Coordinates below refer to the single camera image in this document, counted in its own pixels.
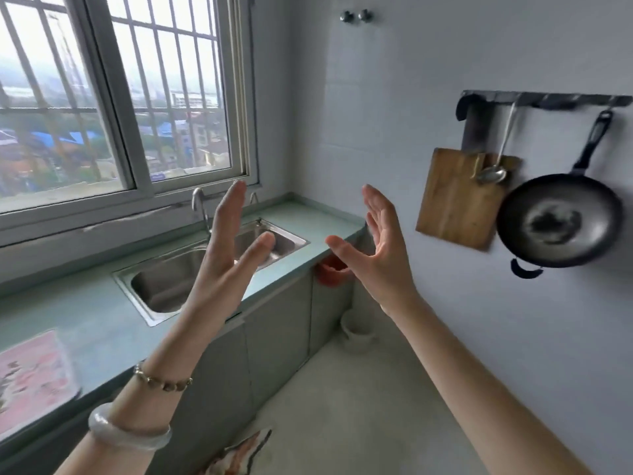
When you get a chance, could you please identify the metal wall rack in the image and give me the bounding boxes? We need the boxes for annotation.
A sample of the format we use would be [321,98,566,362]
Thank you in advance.
[454,89,633,112]

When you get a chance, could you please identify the orange patterned floor cloth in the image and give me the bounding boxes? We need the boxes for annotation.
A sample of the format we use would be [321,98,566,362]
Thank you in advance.
[202,428,274,475]

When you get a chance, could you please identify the person's left hand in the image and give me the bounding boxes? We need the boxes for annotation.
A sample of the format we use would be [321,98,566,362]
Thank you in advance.
[185,180,276,325]

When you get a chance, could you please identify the dark cleaver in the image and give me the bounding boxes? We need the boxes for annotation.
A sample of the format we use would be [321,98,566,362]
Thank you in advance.
[454,92,495,153]

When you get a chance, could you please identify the person's right hand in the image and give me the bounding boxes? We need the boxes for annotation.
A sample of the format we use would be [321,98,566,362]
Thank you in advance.
[325,184,420,317]

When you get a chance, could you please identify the tall chrome faucet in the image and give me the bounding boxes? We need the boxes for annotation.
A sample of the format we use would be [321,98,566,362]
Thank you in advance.
[191,187,214,238]

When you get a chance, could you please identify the person's right forearm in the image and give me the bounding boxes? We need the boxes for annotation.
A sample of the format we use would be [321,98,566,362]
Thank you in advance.
[390,291,594,475]

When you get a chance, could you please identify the pink patterned cloth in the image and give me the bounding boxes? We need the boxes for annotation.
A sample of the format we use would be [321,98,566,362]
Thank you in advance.
[0,329,82,444]

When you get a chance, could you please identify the steel double sink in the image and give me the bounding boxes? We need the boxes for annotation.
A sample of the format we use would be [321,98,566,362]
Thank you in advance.
[112,218,311,328]

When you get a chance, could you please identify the white sliding window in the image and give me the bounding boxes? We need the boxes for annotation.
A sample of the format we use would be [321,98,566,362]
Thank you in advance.
[0,0,261,243]

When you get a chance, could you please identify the black wok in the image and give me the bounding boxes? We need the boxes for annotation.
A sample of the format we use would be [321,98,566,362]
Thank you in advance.
[495,109,626,280]

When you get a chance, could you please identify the white bucket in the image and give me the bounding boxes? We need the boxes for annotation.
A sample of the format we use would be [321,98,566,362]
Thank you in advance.
[340,308,380,356]

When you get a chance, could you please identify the steel ladle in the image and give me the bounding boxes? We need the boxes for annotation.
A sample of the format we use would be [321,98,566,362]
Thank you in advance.
[473,102,519,185]

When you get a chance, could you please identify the pale green base cabinets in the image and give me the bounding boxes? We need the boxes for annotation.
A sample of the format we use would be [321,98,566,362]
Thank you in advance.
[0,227,369,475]

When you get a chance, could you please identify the red plastic bag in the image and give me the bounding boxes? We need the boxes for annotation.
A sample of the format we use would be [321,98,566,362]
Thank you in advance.
[315,253,357,289]

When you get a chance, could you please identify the white jade bangle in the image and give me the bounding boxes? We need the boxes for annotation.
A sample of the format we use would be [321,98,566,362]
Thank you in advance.
[87,402,173,453]

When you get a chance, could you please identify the wooden cutting board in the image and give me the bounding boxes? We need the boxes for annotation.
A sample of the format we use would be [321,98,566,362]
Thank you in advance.
[415,147,523,253]

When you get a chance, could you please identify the brown beaded bracelet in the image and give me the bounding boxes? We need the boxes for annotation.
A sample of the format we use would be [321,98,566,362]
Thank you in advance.
[133,364,195,393]

